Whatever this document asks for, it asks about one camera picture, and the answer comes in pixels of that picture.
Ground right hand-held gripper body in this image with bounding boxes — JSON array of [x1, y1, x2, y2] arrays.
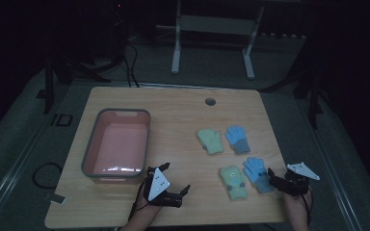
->
[[272, 162, 321, 197]]

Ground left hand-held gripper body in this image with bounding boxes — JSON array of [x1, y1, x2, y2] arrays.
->
[[143, 167, 184, 208]]

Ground blue glove with dark buttons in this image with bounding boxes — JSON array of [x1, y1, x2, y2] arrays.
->
[[242, 156, 275, 194]]

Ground pink basin with grey rim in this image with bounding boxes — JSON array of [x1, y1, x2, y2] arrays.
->
[[80, 108, 152, 186]]

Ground person's right hand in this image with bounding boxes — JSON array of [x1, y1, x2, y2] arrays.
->
[[283, 189, 312, 214]]

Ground person's left hand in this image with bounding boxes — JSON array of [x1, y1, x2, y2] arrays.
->
[[128, 199, 164, 225]]

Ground light green glove with buttons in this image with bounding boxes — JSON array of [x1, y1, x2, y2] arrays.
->
[[219, 165, 249, 201]]

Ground plain blue glove grey cuff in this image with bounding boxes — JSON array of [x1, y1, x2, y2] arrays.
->
[[225, 125, 251, 155]]

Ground plain light green glove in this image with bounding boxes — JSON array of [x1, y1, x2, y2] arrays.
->
[[196, 128, 225, 156]]

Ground black metal stand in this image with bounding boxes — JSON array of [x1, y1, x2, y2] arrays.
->
[[262, 61, 326, 130], [42, 54, 112, 116]]

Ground left hand-held gripper black cable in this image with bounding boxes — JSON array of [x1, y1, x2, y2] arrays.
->
[[127, 174, 153, 223]]

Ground hand-held gripper black cable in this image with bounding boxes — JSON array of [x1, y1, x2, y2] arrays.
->
[[127, 174, 153, 223], [301, 188, 314, 226]]

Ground right hand-held gripper black cable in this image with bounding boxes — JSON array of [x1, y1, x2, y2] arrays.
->
[[301, 188, 314, 226]]

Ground black floor cables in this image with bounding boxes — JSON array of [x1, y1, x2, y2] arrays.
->
[[120, 39, 142, 89]]

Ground black cable loop on floor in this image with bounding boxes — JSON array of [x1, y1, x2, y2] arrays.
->
[[32, 162, 64, 190]]

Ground white metal desk frame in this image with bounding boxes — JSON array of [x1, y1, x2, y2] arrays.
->
[[171, 0, 266, 81]]

